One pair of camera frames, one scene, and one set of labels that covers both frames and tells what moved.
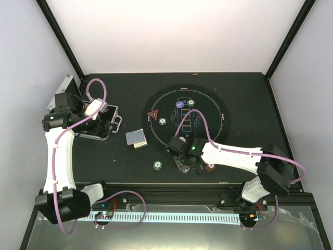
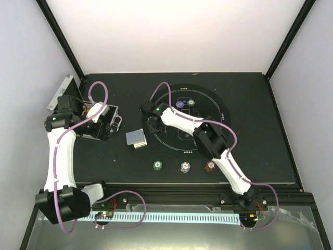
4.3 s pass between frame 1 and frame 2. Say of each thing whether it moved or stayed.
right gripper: moved
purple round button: stayed
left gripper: stayed
